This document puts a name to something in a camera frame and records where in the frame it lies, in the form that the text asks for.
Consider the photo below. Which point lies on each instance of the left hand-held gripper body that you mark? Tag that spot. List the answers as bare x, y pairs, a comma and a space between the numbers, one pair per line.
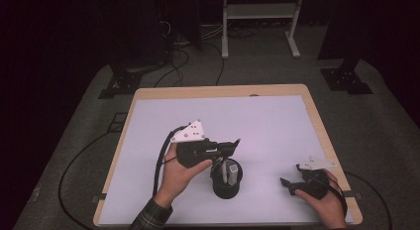
193, 152

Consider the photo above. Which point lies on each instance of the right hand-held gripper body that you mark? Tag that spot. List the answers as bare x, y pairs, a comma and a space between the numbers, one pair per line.
313, 185

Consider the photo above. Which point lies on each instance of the black mesh pen holder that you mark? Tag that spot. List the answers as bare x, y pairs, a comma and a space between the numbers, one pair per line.
226, 191

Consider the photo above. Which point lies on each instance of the person's right hand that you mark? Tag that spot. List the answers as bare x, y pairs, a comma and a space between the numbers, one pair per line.
332, 206

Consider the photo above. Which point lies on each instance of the person's left hand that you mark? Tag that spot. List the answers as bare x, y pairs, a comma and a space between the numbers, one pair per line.
176, 180

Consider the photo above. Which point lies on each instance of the white table mat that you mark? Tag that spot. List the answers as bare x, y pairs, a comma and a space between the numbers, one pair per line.
264, 124

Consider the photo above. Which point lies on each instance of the black stand base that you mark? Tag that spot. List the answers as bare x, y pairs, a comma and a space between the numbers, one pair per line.
345, 79
124, 83

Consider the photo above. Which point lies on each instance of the white metal stand frame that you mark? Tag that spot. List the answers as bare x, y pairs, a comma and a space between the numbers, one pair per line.
261, 11

